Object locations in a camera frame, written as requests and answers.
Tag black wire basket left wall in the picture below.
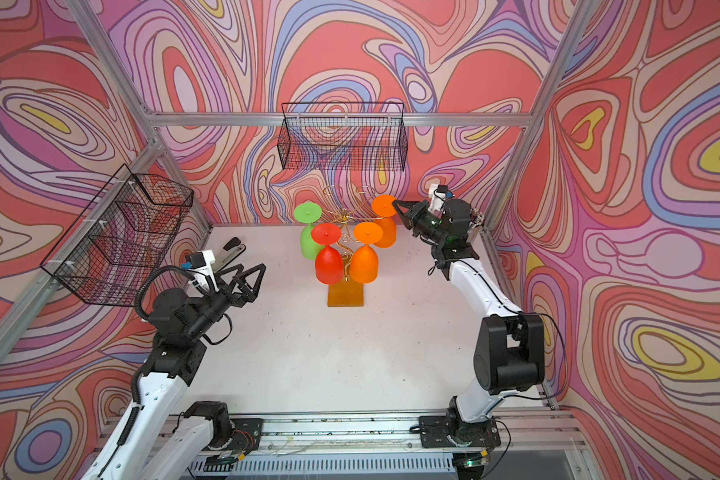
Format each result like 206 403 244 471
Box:
40 165 194 307

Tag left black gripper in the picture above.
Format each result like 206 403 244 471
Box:
182 264 263 346

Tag orange wine glass front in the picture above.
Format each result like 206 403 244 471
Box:
350 222 383 284

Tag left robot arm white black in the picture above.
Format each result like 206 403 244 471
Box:
83 264 266 479

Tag black wire basket back wall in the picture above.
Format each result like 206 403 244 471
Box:
277 100 408 172

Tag red wine glass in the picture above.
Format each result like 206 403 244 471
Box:
311 223 344 285

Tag metal base rail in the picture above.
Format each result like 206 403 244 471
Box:
89 410 601 480

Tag gold rack on wooden base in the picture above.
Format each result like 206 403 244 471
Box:
321 184 365 308

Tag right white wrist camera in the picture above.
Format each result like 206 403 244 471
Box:
428 183 452 213

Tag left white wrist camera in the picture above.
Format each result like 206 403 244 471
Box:
181 250 215 283

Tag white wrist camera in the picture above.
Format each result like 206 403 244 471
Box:
181 250 215 283
428 183 452 213

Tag black wire basket wall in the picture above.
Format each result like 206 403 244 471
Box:
40 165 194 307
277 100 408 172

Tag green wine glass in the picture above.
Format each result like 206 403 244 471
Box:
293 201 324 261

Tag grey black stapler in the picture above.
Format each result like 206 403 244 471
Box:
215 237 246 269

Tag orange wine glass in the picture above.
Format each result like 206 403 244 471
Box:
371 195 397 248
350 222 383 284

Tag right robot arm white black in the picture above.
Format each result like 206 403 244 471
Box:
392 198 545 447

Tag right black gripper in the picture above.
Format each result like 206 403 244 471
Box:
392 199 448 245

